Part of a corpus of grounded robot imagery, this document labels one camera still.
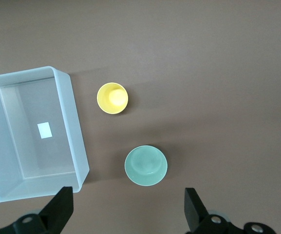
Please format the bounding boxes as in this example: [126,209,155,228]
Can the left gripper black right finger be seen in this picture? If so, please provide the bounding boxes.
[184,187,277,234]

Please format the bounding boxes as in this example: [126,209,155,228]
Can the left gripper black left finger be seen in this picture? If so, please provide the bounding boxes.
[0,186,75,234]

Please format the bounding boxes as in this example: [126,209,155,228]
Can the green ceramic bowl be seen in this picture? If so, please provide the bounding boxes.
[124,145,168,187]

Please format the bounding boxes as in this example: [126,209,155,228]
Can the yellow plastic cup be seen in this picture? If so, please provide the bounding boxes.
[96,82,129,115]

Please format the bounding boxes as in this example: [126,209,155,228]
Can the translucent clear plastic bin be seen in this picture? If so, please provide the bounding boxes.
[0,65,90,203]

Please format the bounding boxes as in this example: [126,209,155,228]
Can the brown table cover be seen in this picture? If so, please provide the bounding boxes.
[0,0,281,234]

